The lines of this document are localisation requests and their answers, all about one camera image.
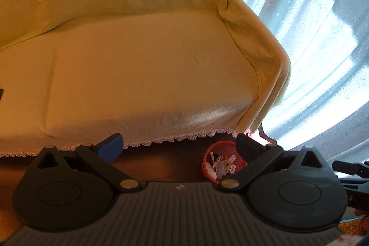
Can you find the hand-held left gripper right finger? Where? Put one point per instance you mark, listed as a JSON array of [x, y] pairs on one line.
[[248, 146]]

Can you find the light blue sheer curtain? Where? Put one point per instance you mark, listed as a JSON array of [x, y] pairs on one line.
[[317, 47]]

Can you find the large white tissue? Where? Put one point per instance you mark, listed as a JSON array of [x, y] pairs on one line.
[[214, 168]]

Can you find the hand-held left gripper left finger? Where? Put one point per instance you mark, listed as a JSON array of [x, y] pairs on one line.
[[111, 148]]

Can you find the woven yellow mat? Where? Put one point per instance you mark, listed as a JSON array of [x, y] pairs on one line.
[[348, 225]]

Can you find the dark wooden carved furniture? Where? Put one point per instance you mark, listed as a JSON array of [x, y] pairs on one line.
[[263, 133]]

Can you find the person's right hand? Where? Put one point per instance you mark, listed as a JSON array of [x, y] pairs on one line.
[[363, 217]]

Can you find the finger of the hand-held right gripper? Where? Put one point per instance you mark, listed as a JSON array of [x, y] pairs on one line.
[[348, 168], [354, 182]]

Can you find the sofa with yellow cover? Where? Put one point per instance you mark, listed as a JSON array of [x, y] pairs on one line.
[[144, 61]]

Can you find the red mesh basket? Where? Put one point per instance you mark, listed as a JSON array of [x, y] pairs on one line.
[[206, 169]]

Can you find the dark flat object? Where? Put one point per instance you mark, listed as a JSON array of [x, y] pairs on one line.
[[1, 93]]

